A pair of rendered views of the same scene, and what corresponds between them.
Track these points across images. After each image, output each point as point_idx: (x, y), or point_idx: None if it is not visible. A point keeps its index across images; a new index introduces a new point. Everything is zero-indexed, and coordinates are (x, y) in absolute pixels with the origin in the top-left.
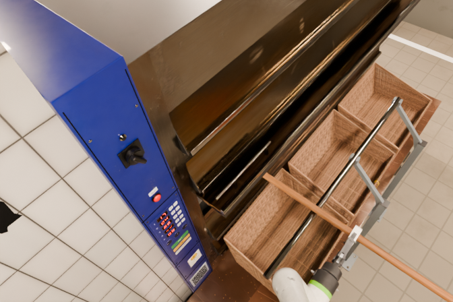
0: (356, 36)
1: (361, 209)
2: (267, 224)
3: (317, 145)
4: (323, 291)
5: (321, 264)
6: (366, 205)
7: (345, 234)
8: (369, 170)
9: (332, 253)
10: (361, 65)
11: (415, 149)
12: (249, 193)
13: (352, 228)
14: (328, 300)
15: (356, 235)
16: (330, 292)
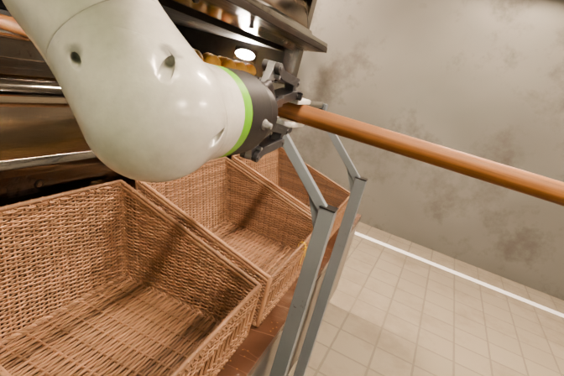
0: (263, 2)
1: (279, 304)
2: (50, 316)
3: (196, 203)
4: (224, 70)
5: (195, 350)
6: (286, 300)
7: (250, 341)
8: (284, 258)
9: (221, 375)
10: (272, 22)
11: (352, 191)
12: (18, 147)
13: (265, 330)
14: (242, 102)
15: (300, 91)
16: (248, 89)
